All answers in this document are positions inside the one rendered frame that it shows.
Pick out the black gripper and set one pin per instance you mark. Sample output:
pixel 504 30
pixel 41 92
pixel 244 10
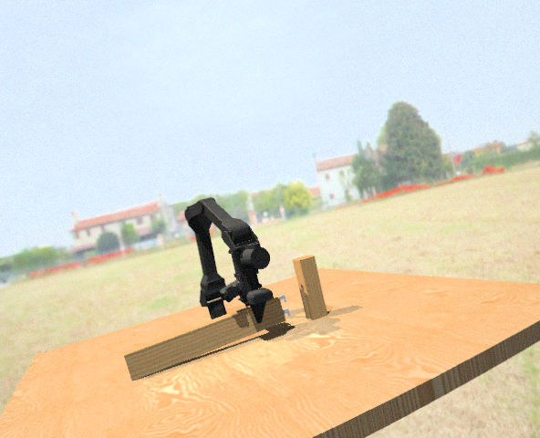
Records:
pixel 256 298

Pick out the wooden post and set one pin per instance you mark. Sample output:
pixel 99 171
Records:
pixel 310 287

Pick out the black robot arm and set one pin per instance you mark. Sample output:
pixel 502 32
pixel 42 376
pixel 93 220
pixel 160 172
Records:
pixel 244 247

